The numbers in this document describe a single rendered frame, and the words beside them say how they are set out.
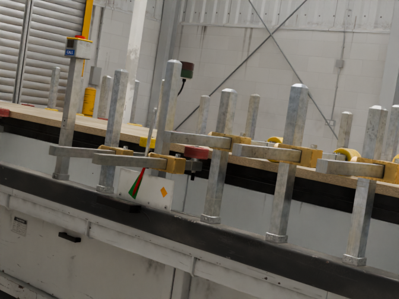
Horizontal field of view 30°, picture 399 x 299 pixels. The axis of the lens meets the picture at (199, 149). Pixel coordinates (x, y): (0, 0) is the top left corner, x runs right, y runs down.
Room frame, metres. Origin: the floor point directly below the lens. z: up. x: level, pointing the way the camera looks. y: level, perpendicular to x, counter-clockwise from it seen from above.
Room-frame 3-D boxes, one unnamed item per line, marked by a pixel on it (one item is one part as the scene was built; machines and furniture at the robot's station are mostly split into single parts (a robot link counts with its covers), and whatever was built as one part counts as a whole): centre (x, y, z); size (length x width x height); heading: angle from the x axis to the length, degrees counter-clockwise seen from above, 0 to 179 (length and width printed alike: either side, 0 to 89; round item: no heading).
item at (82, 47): (2.73, 0.49, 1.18); 0.07 x 0.07 x 0.08; 47
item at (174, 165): (2.37, 0.10, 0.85); 0.14 x 0.06 x 0.05; 47
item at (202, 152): (2.44, 0.01, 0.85); 0.08 x 0.08 x 0.11
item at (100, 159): (2.30, 0.14, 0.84); 0.43 x 0.03 x 0.04; 137
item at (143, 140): (2.63, 0.17, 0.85); 0.08 x 0.08 x 0.11
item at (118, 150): (2.54, 0.28, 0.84); 0.14 x 0.06 x 0.05; 47
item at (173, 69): (2.38, 0.12, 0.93); 0.04 x 0.04 x 0.48; 47
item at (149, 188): (2.38, 0.16, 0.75); 0.26 x 0.01 x 0.10; 47
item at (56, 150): (2.49, 0.31, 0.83); 0.43 x 0.03 x 0.04; 137
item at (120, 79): (2.55, 0.30, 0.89); 0.04 x 0.04 x 0.48; 47
